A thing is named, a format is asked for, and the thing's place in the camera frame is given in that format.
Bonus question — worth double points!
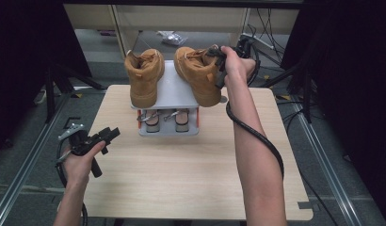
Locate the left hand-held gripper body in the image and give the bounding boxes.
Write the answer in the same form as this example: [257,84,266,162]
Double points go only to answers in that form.
[57,122,104,179]

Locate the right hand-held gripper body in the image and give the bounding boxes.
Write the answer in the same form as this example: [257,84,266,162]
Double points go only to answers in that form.
[214,32,274,89]

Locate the tan suede boot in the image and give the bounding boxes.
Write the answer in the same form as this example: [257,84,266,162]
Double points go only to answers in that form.
[123,48,166,109]
[173,46,222,108]

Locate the white two-tier shoe rack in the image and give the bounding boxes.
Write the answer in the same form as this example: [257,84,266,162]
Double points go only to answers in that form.
[130,59,201,137]

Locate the person's right hand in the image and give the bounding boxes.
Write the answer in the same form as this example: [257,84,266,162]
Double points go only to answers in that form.
[220,45,257,90]

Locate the person's left hand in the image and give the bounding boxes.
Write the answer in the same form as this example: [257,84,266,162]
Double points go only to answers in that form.
[61,140,107,188]

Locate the clear plastic bag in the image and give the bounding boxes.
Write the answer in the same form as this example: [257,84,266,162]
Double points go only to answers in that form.
[156,30,189,47]

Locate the beige desk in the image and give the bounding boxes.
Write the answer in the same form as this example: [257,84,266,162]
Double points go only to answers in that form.
[61,3,300,62]

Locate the black curtain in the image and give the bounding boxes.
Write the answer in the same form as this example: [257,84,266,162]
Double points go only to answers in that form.
[280,0,386,225]
[0,0,92,158]

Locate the black floor cables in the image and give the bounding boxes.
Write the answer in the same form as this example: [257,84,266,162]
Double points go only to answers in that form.
[244,8,291,72]

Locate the white floor cable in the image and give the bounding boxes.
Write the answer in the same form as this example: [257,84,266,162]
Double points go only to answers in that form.
[33,89,48,105]

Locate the left hand-held gripper cable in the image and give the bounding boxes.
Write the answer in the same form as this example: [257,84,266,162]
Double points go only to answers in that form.
[55,137,89,226]

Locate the hand-held gripper cable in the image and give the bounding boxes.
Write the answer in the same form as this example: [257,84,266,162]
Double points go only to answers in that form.
[55,137,89,226]
[225,45,285,181]

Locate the metal floor rail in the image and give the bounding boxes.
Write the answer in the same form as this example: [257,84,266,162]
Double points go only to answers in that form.
[0,92,73,226]
[289,93,364,226]

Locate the right hand-held gripper cable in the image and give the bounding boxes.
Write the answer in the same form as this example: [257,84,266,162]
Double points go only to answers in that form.
[225,45,285,181]

